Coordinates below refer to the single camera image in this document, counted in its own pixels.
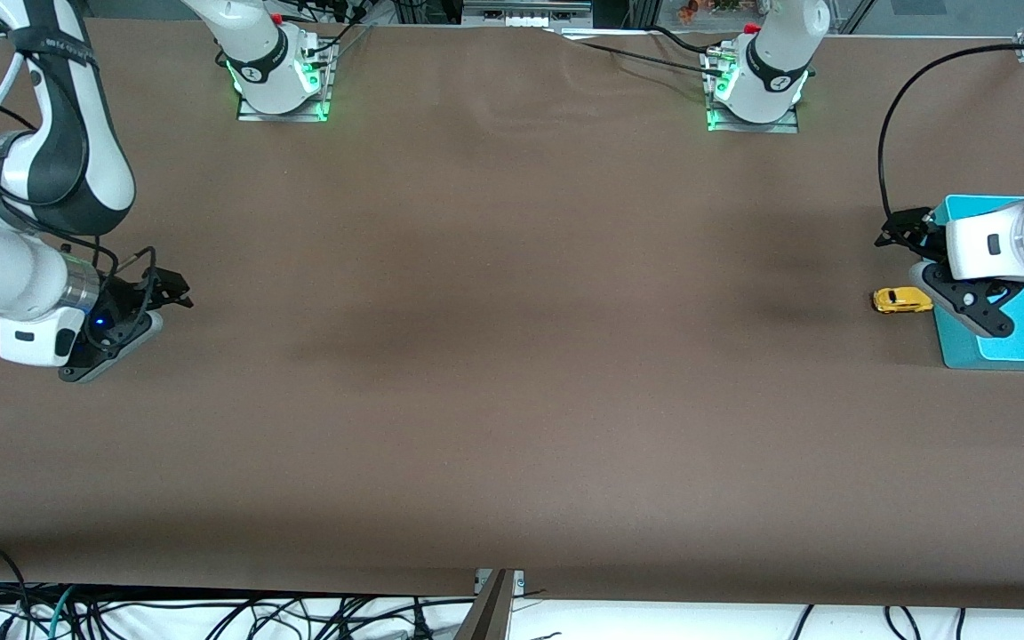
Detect long black table cable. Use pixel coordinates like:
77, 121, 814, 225
548, 28, 728, 81

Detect short black table cable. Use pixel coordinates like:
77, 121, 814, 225
648, 24, 726, 56

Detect teal floor cable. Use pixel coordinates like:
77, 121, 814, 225
46, 584, 79, 640

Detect brown table cover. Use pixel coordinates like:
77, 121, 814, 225
0, 16, 1024, 611

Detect grey metal beam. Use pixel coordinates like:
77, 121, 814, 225
453, 571, 514, 640

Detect yellow beetle toy car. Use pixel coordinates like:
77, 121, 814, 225
873, 287, 933, 315

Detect orange background objects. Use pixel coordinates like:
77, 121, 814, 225
676, 0, 746, 24

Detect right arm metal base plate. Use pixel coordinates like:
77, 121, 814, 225
236, 40, 332, 124

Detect small metal edge bracket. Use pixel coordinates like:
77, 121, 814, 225
475, 569, 527, 596

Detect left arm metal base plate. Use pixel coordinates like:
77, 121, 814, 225
706, 49, 800, 135

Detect black cable by base plate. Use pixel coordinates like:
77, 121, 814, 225
294, 0, 376, 68

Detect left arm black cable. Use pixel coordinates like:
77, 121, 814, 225
876, 43, 1024, 223

